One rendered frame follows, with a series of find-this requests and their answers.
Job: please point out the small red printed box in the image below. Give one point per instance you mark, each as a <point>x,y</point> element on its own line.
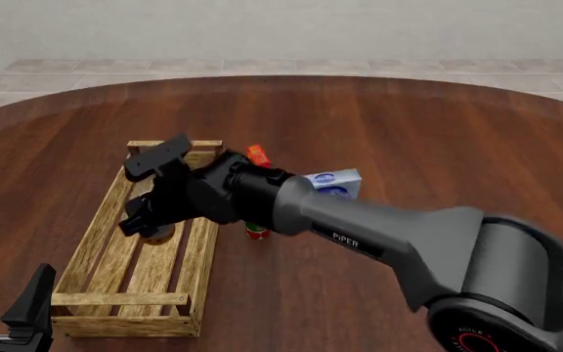
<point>258,154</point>

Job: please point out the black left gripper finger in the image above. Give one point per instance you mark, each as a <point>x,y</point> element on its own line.
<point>30,311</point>

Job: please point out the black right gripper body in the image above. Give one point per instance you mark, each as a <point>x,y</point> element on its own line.
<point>174,198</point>

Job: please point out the wooden slat tray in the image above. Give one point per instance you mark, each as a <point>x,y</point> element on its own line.
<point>115,260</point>

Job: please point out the red and green tomato tin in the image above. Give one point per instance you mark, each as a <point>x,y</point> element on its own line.
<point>257,233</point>

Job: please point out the blue and white printed box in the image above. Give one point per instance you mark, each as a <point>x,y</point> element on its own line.
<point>341,183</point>

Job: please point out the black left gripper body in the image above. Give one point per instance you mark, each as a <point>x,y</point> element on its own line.
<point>3,344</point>

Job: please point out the alphabet soup tin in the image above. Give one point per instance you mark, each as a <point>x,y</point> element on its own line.
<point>160,237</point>

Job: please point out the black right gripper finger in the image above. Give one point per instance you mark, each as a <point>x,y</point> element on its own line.
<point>140,227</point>
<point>141,207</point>

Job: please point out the grey and black right robot arm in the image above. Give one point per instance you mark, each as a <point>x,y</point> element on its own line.
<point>359,223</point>

